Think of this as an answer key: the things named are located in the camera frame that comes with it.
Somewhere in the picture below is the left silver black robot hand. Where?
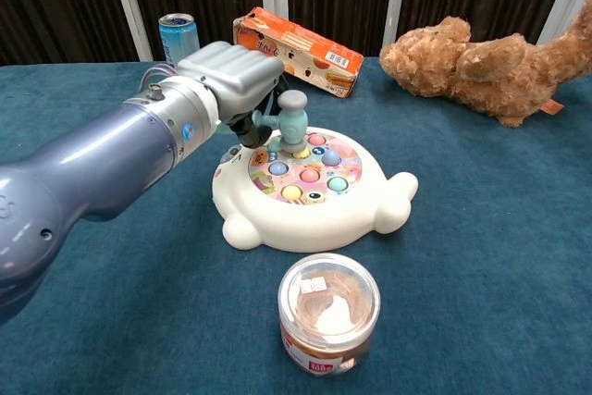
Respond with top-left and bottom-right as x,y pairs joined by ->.
177,41 -> 286,149

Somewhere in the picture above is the light blue toy hammer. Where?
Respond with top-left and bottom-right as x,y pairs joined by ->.
252,90 -> 311,156

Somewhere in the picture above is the white whack-a-mole toy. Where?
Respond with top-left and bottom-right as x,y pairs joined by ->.
211,126 -> 420,253

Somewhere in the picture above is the blue drink can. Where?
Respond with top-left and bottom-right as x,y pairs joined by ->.
157,12 -> 202,68

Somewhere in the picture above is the orange cardboard box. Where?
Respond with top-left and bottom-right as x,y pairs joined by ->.
232,6 -> 365,99

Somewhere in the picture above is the dark brown curtain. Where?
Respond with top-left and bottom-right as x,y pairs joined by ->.
0,0 -> 579,68

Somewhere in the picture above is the brown plush teddy bear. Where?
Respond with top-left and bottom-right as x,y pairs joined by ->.
378,0 -> 592,129

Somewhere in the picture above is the clear round plastic jar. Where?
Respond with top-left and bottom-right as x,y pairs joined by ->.
277,252 -> 382,378

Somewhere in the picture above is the blue felt table mat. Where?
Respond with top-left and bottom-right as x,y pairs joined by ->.
0,56 -> 592,395

